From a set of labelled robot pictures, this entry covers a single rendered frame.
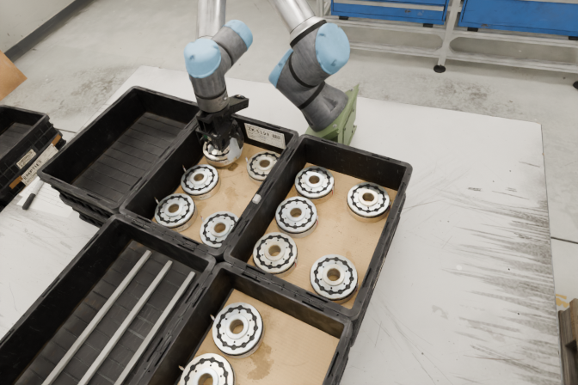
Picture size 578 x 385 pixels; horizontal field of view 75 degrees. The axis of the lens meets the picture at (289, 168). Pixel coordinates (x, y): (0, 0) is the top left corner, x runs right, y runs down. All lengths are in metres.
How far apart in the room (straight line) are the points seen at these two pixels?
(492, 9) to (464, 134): 1.37
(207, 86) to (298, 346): 0.57
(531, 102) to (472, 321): 1.91
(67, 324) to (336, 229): 0.64
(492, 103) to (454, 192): 1.50
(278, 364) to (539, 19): 2.35
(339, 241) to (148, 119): 0.77
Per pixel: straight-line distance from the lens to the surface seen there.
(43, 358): 1.03
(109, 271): 1.04
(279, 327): 0.86
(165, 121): 1.31
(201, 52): 0.82
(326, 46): 1.01
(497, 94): 2.75
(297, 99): 1.14
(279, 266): 0.87
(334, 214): 0.96
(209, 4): 1.10
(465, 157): 1.31
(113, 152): 1.29
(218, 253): 0.83
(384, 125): 1.36
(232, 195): 1.03
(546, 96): 2.83
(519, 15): 2.67
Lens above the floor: 1.64
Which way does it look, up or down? 50 degrees down
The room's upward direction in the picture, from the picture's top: 9 degrees counter-clockwise
